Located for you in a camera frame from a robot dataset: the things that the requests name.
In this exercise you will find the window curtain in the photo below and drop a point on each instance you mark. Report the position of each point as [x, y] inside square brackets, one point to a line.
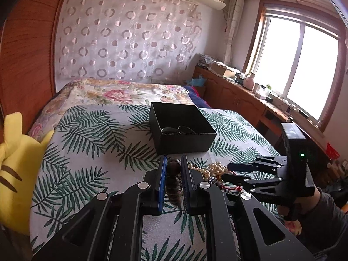
[235, 27]

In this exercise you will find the dark bangle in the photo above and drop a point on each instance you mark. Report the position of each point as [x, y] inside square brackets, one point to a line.
[187, 128]
[166, 130]

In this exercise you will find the white container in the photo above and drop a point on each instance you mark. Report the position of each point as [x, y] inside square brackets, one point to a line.
[261, 93]

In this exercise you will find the pink jar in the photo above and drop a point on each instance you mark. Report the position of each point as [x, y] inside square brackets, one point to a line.
[249, 81]

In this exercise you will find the wooden-framed window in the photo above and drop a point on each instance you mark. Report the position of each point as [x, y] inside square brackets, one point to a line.
[299, 59]

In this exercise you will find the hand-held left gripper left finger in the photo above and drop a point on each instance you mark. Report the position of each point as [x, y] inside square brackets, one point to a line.
[162, 185]

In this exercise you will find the red basket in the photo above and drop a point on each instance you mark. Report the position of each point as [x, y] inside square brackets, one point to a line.
[332, 151]

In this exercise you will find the floral blanket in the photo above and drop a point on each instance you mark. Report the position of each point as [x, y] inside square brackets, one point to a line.
[108, 93]

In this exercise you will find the yellow plush toy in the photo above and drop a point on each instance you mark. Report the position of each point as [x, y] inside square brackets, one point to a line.
[19, 179]

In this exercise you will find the circle-patterned wall curtain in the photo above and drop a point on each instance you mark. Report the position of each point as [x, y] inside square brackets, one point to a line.
[127, 35]

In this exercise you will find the wooden cabinet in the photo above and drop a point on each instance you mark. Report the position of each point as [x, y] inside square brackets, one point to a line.
[233, 98]

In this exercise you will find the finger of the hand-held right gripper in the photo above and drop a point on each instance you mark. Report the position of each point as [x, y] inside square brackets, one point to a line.
[236, 179]
[239, 167]

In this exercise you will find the patterned box stack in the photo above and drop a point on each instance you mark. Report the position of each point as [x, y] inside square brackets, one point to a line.
[206, 59]

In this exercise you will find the blue bag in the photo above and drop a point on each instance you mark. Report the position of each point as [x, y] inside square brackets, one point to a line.
[197, 82]

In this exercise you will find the person's right forearm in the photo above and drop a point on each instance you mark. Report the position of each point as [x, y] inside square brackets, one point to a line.
[329, 217]

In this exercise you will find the black cardboard box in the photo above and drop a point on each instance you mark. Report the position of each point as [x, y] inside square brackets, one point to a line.
[187, 142]

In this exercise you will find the person's right hand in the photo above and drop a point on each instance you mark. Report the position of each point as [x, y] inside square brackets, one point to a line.
[301, 209]

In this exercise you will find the open cardboard box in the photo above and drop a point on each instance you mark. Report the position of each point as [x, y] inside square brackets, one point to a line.
[223, 70]

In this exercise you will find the dark blue blanket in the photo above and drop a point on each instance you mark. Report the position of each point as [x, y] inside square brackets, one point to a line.
[197, 96]

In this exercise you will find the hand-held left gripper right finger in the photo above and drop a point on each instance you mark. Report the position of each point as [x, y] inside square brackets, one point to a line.
[185, 185]

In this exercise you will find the wooden headboard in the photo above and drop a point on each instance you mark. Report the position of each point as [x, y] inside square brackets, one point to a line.
[30, 46]

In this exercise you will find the leaf-print bed sheet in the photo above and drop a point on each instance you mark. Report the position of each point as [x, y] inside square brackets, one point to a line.
[92, 146]

